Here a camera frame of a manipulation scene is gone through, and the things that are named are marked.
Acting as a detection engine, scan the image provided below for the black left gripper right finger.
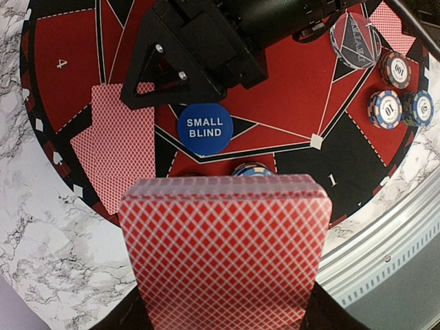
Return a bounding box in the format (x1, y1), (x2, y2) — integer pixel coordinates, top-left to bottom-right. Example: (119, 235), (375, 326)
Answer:
(304, 285), (369, 330)

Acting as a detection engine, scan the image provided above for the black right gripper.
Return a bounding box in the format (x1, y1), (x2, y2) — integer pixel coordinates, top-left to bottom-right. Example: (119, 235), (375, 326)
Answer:
(120, 1), (357, 110)

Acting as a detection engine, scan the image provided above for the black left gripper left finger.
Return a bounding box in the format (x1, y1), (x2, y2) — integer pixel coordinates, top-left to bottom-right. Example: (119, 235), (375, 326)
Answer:
(91, 289), (149, 330)

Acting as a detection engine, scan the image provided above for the blue small blind button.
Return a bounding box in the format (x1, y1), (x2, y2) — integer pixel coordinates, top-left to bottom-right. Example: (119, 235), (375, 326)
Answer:
(177, 103), (234, 156)

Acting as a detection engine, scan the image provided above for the red playing card deck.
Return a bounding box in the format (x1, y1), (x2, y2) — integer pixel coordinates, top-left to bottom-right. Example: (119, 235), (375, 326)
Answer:
(118, 175), (333, 329)

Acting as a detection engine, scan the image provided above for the red brown poker chip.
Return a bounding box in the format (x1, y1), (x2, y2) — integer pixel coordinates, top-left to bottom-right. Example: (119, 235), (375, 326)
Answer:
(379, 52), (412, 89)

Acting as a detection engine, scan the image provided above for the single red playing card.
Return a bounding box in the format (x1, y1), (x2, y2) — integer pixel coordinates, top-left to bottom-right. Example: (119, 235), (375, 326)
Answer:
(70, 127), (134, 215)

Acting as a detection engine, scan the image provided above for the round red black poker mat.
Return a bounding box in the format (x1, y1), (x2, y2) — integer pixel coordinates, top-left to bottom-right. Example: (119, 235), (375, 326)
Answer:
(20, 1), (417, 224)

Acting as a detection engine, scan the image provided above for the clear round dealer button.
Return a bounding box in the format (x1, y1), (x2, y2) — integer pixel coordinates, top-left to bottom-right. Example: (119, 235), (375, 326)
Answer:
(330, 12), (382, 70)

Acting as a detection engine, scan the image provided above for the aluminium front rail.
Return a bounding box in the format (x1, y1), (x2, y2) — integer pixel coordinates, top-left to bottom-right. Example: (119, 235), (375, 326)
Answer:
(316, 186), (439, 307)

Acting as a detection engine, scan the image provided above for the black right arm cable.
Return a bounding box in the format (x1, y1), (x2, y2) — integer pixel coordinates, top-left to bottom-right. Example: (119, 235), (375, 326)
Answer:
(385, 0), (440, 63)

